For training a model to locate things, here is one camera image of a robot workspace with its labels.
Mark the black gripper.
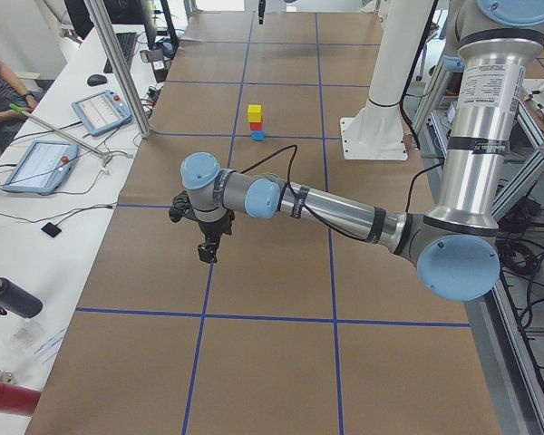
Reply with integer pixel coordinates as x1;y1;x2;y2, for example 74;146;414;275
194;210;235;264

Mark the yellow foam cube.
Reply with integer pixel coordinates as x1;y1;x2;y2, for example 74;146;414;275
247;104;263;123

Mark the blue foam cube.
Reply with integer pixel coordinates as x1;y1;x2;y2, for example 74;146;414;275
250;130;266;140

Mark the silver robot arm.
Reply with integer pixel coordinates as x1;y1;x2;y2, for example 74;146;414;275
169;1;544;301

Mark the black keyboard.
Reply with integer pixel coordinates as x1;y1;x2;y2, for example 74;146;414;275
115;32;137;70

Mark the small black square puck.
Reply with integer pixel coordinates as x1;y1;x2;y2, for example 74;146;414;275
41;222;62;238

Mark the far blue teach pendant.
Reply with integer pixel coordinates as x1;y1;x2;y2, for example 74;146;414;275
71;90;132;137

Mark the blue teach pendant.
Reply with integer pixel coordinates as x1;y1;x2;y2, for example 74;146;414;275
71;90;132;137
2;140;79;194

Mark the black computer mouse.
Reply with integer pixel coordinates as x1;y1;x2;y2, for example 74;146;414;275
86;74;108;87

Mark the near blue teach pendant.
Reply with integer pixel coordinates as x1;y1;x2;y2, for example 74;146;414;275
2;140;79;194

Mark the black water bottle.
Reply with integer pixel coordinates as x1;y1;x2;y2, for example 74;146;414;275
0;277;43;319

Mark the metal rod green tip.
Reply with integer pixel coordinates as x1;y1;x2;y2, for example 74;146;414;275
9;103;133;163

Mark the red cylinder bottle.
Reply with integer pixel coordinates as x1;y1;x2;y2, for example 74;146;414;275
0;382;42;417

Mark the seated person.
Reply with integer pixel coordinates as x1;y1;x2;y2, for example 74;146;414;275
0;60;39;151

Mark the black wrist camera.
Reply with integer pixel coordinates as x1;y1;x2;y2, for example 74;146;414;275
168;190;197;223

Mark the black camera cable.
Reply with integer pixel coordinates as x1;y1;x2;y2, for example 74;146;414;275
239;144;373;241

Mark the aluminium frame post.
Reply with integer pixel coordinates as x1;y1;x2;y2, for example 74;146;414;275
84;0;151;139

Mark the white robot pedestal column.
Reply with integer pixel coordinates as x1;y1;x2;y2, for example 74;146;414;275
340;0;436;161

